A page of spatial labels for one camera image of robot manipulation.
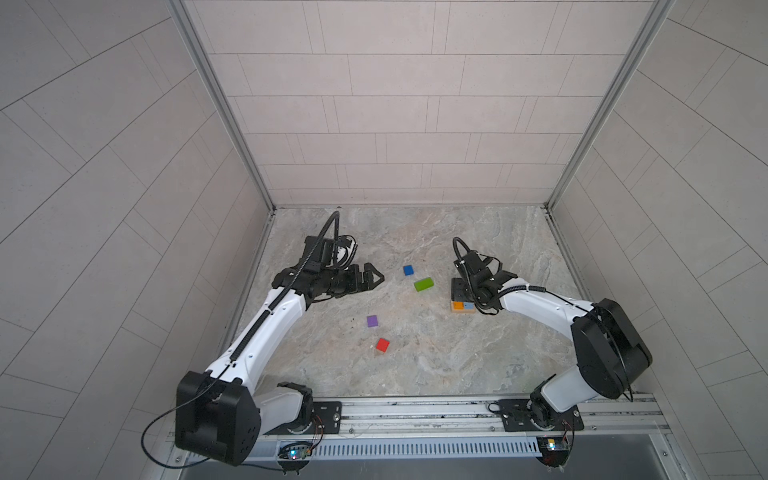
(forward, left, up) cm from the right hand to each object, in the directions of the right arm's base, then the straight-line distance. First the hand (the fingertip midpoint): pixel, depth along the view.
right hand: (458, 290), depth 91 cm
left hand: (-3, +23, +15) cm, 28 cm away
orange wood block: (-4, +1, -1) cm, 5 cm away
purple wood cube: (-6, +27, -3) cm, 28 cm away
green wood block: (+5, +10, -3) cm, 12 cm away
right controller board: (-40, -15, -5) cm, 43 cm away
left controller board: (-37, +43, +1) cm, 57 cm away
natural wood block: (-6, -1, -2) cm, 6 cm away
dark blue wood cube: (+10, +14, -2) cm, 18 cm away
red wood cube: (-14, +24, -2) cm, 28 cm away
